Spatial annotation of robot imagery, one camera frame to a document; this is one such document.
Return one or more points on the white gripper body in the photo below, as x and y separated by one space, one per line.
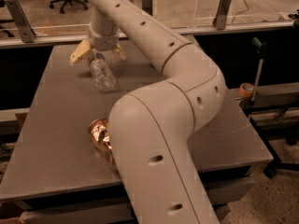
104 42

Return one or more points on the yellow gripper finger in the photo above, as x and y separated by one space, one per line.
118 50
82 52

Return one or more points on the clear plastic water bottle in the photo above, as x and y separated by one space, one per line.
102 75

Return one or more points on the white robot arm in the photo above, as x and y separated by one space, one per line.
149 128

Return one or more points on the crushed gold soda can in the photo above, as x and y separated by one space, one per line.
99 136

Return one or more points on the roll of tan tape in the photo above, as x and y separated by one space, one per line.
246 90

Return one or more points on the grey table drawer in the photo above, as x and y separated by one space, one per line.
117 211

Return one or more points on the left metal rail bracket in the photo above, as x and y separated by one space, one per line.
25 31

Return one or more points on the metal guard rail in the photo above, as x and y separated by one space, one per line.
53 40

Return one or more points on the right metal rail bracket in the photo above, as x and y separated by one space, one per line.
220 19

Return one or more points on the green handled pole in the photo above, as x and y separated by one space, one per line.
261 48

